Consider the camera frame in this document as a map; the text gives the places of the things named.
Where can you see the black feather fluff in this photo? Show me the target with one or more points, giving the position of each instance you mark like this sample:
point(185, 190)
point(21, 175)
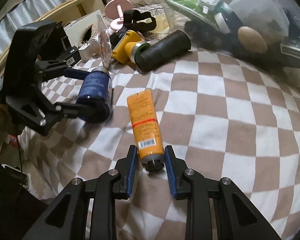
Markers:
point(223, 36)

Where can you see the white USB charger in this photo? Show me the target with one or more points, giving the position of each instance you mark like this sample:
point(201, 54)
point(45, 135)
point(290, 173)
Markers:
point(90, 49)

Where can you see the yellow headlamp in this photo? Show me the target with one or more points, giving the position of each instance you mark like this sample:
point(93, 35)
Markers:
point(129, 47)

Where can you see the pink desk lamp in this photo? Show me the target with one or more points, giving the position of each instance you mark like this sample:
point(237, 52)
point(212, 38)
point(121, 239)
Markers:
point(114, 10)

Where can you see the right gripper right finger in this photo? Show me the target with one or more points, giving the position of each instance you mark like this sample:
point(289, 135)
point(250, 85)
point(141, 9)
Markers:
point(188, 184)

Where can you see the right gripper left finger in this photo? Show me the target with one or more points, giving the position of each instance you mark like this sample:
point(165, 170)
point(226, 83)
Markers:
point(115, 184)

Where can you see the wooden bedside shelf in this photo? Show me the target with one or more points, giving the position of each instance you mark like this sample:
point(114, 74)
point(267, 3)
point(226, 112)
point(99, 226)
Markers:
point(66, 12)

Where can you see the checkered bed sheet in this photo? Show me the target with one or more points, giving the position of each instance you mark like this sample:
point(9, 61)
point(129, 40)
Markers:
point(223, 116)

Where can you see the green patterned packet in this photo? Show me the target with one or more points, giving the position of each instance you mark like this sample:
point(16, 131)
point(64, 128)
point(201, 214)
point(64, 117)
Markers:
point(190, 9)

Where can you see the black playing card box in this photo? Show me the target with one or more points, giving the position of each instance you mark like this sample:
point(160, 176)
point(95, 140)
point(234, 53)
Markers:
point(290, 49)

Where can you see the orange cream tube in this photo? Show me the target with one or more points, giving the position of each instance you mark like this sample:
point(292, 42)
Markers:
point(146, 130)

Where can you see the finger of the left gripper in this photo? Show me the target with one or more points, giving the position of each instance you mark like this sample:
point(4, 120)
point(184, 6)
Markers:
point(72, 111)
point(75, 73)

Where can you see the clear plastic storage bin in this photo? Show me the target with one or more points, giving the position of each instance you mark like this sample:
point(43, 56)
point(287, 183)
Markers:
point(177, 21)

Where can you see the black foam cylinder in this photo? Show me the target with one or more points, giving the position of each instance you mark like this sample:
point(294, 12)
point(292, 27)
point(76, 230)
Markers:
point(165, 50)

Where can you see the white box of toys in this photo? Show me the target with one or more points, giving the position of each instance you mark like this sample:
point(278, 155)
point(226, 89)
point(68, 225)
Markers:
point(74, 28)

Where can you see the navy blue bottle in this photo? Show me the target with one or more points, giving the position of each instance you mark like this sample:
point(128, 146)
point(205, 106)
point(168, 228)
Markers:
point(95, 95)

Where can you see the wooden egg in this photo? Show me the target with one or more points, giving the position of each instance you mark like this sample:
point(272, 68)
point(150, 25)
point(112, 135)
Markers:
point(251, 40)

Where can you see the frosted plastic container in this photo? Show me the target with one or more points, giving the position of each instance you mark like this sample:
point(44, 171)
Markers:
point(267, 17)

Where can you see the black product box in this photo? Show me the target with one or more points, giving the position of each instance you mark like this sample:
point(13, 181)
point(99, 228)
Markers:
point(58, 47)

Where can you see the grey curtain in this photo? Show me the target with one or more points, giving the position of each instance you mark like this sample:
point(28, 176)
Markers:
point(24, 13)

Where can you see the beige fuzzy slipper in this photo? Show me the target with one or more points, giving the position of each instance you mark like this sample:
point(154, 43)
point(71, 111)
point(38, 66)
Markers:
point(87, 34)

